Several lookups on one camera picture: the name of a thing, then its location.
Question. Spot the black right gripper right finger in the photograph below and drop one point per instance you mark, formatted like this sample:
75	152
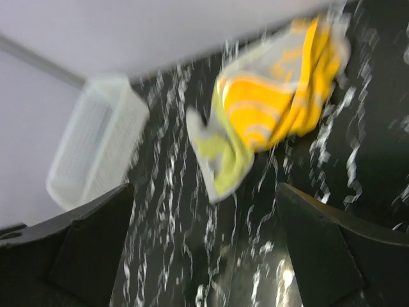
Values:
340	259

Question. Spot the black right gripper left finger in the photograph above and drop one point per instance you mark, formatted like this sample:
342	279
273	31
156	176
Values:
69	260

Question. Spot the yellow-green and grey towel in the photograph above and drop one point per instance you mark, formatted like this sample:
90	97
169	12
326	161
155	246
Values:
223	159

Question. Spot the white plastic mesh basket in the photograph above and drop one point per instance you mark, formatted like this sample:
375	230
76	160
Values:
98	143

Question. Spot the orange and grey towel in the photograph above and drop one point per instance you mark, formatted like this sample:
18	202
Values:
277	86

